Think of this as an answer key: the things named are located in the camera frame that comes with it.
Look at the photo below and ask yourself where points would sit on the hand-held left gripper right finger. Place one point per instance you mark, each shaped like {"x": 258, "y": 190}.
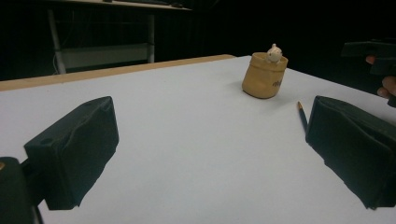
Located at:
{"x": 351, "y": 146}

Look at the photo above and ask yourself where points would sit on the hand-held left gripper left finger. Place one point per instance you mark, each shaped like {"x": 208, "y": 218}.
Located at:
{"x": 73, "y": 149}

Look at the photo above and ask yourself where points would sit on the dark pencil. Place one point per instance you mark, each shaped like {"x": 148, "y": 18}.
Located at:
{"x": 302, "y": 116}

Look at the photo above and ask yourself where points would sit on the tan fabric pen holder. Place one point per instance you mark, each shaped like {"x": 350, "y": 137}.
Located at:
{"x": 263, "y": 79}

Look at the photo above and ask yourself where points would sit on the small white animal figure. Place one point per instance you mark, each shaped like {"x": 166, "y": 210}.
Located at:
{"x": 274, "y": 54}

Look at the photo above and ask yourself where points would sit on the desk with metal legs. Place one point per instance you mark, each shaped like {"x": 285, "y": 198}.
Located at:
{"x": 102, "y": 37}

